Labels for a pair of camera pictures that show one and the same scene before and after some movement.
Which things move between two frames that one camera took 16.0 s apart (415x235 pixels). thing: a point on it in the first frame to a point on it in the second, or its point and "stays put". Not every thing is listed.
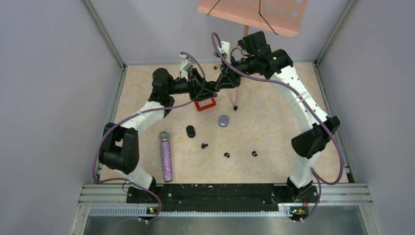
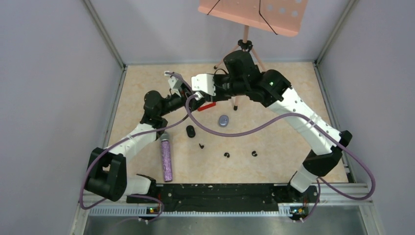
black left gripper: [198, 88] to [194, 104]
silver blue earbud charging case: [223, 120] stays put
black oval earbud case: [190, 131] stays put
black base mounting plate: [222, 197] stays put
